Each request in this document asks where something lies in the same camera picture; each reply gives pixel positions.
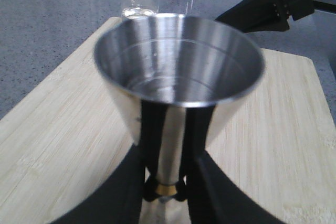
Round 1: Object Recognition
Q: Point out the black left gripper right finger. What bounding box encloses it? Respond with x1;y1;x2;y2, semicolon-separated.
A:
181;106;282;223

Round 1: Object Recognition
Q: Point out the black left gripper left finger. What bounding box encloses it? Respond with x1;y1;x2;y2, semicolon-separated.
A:
54;101;167;223

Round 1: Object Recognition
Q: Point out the steel hourglass jigger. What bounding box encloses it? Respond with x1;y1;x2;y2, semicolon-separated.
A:
93;13;265;224

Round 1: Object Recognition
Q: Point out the wooden cutting board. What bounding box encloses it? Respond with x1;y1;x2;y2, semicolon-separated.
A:
1;17;335;223

